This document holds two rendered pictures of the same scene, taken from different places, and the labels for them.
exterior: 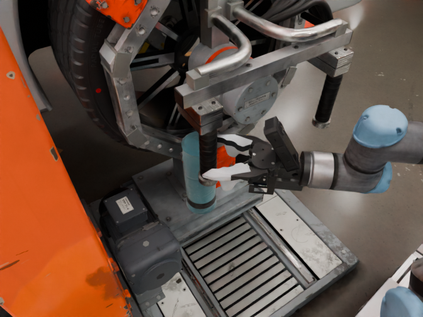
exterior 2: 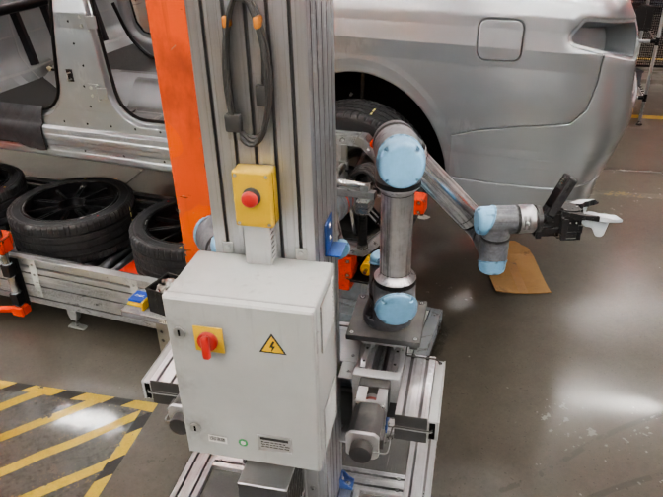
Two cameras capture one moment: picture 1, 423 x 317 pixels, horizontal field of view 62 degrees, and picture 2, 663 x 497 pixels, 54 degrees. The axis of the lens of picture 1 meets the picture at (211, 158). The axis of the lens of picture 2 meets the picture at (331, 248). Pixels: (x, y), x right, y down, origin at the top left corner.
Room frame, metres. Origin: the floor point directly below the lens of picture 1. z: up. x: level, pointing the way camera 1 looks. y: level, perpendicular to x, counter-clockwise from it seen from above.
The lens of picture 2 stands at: (-0.72, -1.97, 2.01)
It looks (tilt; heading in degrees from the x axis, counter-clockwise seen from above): 30 degrees down; 53
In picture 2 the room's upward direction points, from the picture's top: 1 degrees counter-clockwise
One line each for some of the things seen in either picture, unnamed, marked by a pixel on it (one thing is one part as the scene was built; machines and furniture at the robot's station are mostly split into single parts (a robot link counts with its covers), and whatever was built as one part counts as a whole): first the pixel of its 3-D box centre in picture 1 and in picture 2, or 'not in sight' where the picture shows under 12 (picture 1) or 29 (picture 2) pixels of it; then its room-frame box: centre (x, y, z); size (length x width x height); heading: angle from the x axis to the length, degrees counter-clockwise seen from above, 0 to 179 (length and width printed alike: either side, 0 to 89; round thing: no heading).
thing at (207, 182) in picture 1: (208, 154); not in sight; (0.50, 0.01, 0.83); 0.04 x 0.04 x 0.16
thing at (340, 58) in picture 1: (328, 55); (365, 203); (0.71, -0.26, 0.93); 0.09 x 0.05 x 0.05; 33
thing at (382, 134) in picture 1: (384, 139); not in sight; (0.45, -0.31, 0.91); 0.11 x 0.08 x 0.11; 83
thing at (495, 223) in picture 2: not in sight; (496, 220); (0.53, -1.02, 1.21); 0.11 x 0.08 x 0.09; 144
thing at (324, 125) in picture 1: (327, 98); (362, 230); (0.68, -0.28, 0.83); 0.04 x 0.04 x 0.16
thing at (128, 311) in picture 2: not in sight; (176, 311); (0.08, 0.23, 0.44); 0.43 x 0.17 x 0.03; 123
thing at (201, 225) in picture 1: (192, 193); not in sight; (0.93, 0.08, 0.13); 0.50 x 0.36 x 0.10; 123
